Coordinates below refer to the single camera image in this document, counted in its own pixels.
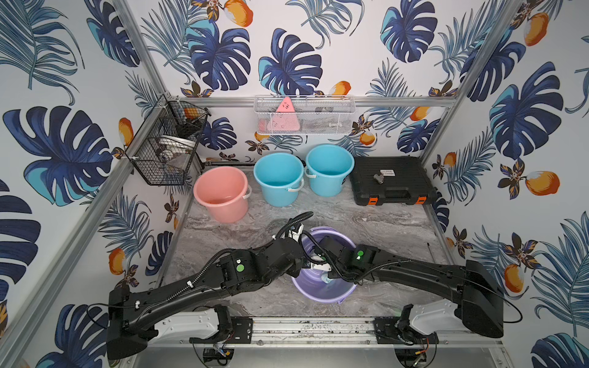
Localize teal plastic bucket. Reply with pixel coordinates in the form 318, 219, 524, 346
253, 153, 305, 208

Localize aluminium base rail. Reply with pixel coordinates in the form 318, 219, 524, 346
151, 315, 502, 348

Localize teal bucket with label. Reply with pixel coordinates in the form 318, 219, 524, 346
305, 144, 355, 197

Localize black wire basket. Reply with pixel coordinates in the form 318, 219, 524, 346
125, 95, 211, 186

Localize purple plastic bucket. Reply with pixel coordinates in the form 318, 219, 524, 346
291, 226, 356, 304

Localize silver metal pipe fitting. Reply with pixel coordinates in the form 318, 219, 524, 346
374, 174, 384, 185

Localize light teal cloth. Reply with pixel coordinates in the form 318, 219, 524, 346
321, 272, 332, 284

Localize clear wall shelf basket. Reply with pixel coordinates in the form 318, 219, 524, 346
253, 96, 356, 135

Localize pink plastic bucket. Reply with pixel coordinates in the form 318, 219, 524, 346
193, 167, 252, 223

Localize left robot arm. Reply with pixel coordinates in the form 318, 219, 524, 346
106, 212, 313, 360

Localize black tool case orange latches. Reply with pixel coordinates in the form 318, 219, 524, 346
349, 156, 437, 206

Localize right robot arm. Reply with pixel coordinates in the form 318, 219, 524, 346
313, 236, 509, 338

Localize pink triangle item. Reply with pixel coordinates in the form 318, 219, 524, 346
266, 97, 301, 133

